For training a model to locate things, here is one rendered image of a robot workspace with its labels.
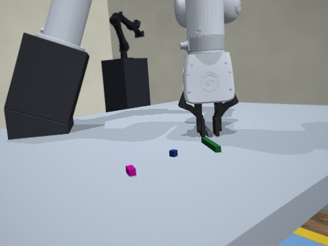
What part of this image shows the small blue cube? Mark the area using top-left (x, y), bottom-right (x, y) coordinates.
top-left (169, 149), bottom-right (177, 157)

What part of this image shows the green rod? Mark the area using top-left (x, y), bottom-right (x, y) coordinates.
top-left (201, 137), bottom-right (221, 153)

